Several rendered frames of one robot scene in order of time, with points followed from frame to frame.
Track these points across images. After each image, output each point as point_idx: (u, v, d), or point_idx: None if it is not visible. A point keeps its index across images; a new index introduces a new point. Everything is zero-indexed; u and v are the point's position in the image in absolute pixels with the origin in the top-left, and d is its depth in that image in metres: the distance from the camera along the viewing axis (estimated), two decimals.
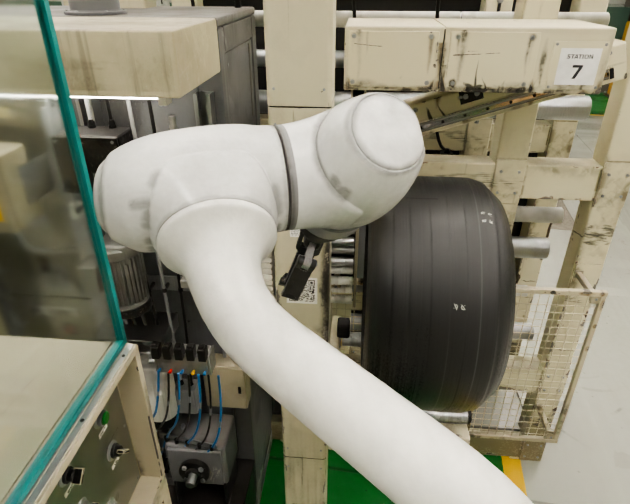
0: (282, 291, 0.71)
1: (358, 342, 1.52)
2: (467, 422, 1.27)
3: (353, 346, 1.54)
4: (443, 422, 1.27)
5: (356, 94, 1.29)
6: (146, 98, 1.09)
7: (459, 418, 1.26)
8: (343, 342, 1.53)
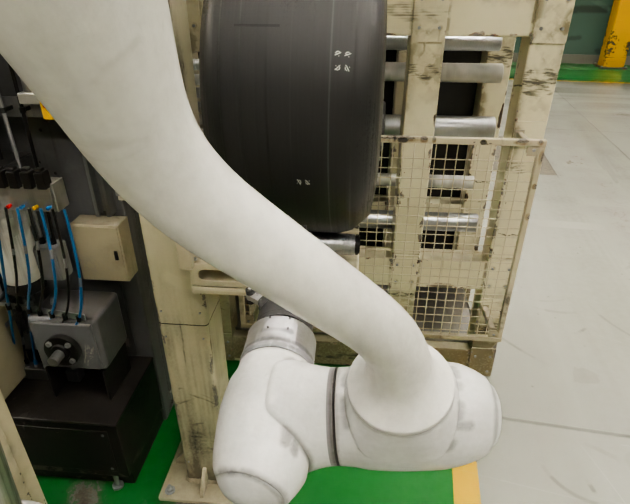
0: None
1: None
2: None
3: None
4: None
5: None
6: None
7: None
8: None
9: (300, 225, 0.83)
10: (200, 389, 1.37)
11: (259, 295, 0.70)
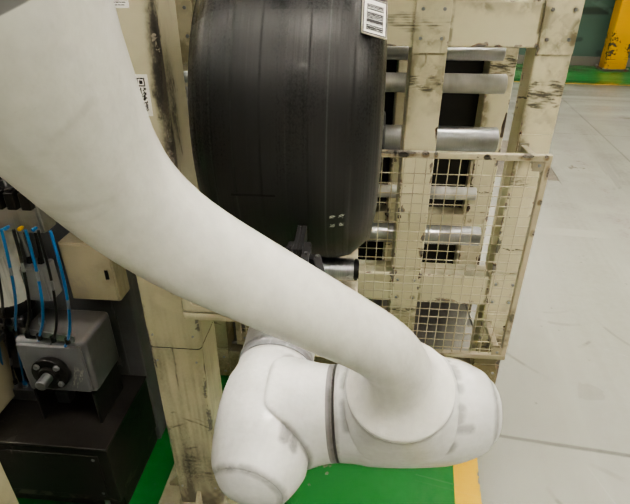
0: None
1: None
2: (354, 264, 0.98)
3: None
4: (324, 262, 0.98)
5: None
6: None
7: (343, 257, 1.00)
8: None
9: (300, 225, 0.83)
10: (194, 413, 1.32)
11: None
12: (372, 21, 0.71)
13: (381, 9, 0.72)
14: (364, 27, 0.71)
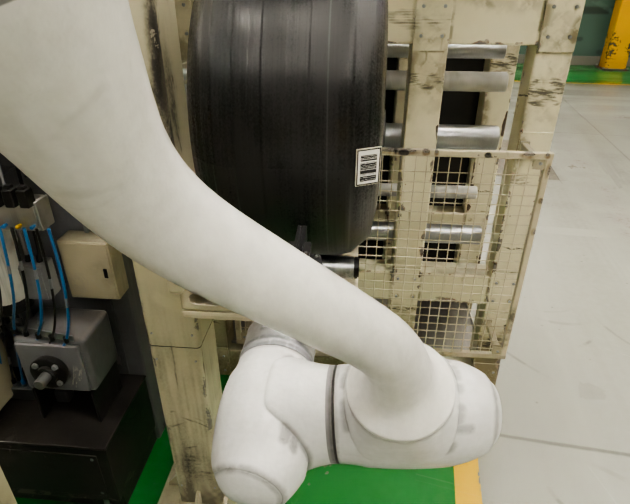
0: None
1: None
2: (354, 277, 0.99)
3: None
4: None
5: None
6: None
7: (342, 274, 0.98)
8: None
9: (300, 225, 0.83)
10: (193, 412, 1.31)
11: None
12: (365, 172, 0.76)
13: (375, 156, 0.75)
14: (358, 181, 0.76)
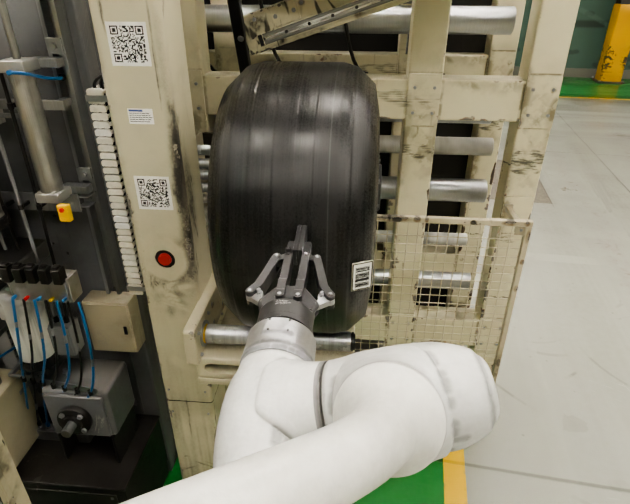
0: None
1: None
2: (350, 350, 1.12)
3: None
4: (324, 350, 1.13)
5: None
6: None
7: (340, 348, 1.11)
8: None
9: (300, 225, 0.82)
10: (205, 457, 1.44)
11: (259, 296, 0.71)
12: (359, 280, 0.89)
13: (368, 267, 0.88)
14: (353, 287, 0.89)
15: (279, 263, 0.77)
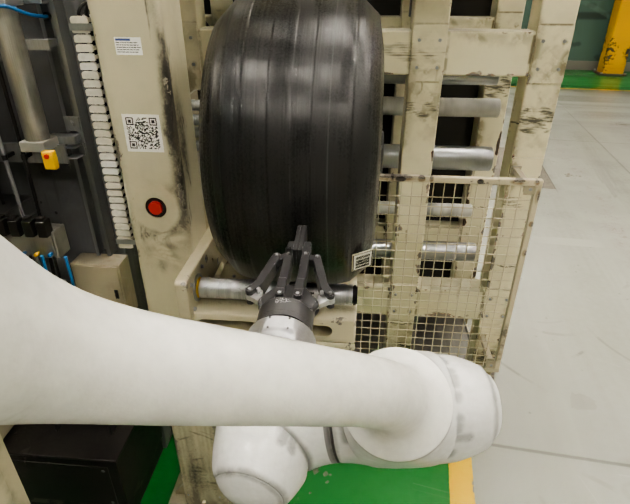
0: None
1: None
2: (352, 303, 1.07)
3: None
4: None
5: None
6: None
7: (342, 304, 1.05)
8: None
9: (300, 225, 0.83)
10: (200, 426, 1.38)
11: (259, 295, 0.70)
12: (360, 263, 0.91)
13: (368, 254, 0.90)
14: (354, 269, 0.92)
15: (279, 263, 0.77)
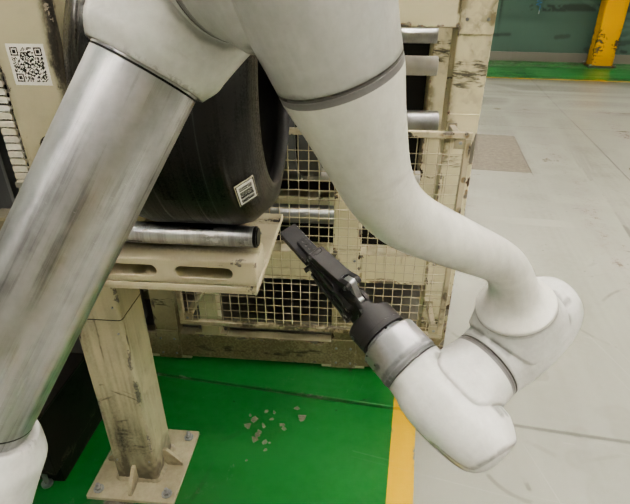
0: (324, 249, 0.76)
1: None
2: (253, 246, 1.02)
3: None
4: (225, 246, 1.03)
5: None
6: None
7: (241, 242, 1.01)
8: None
9: (281, 237, 0.82)
10: (121, 385, 1.35)
11: None
12: (245, 195, 0.89)
13: (250, 183, 0.87)
14: (241, 203, 0.90)
15: None
